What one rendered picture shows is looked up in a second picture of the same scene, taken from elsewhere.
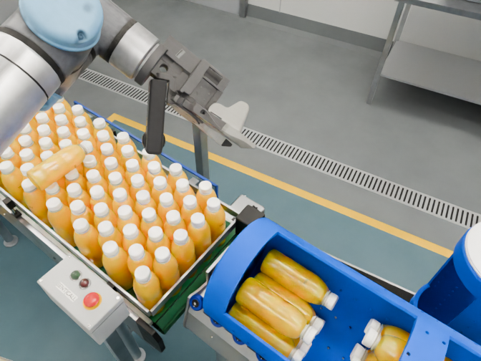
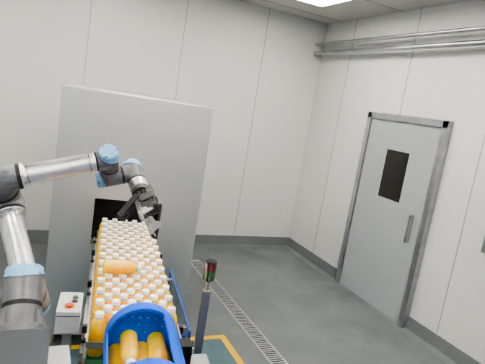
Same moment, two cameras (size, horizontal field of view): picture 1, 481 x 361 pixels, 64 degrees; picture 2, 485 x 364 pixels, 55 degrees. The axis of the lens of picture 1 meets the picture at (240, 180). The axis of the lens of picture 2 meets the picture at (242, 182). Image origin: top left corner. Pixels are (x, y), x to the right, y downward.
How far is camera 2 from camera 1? 1.48 m
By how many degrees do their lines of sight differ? 50
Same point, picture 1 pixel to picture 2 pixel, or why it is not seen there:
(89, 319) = (60, 309)
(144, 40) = (139, 180)
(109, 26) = (133, 173)
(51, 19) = (102, 152)
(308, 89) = not seen: outside the picture
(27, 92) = (86, 163)
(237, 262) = (130, 308)
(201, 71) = (149, 196)
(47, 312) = not seen: outside the picture
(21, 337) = not seen: outside the picture
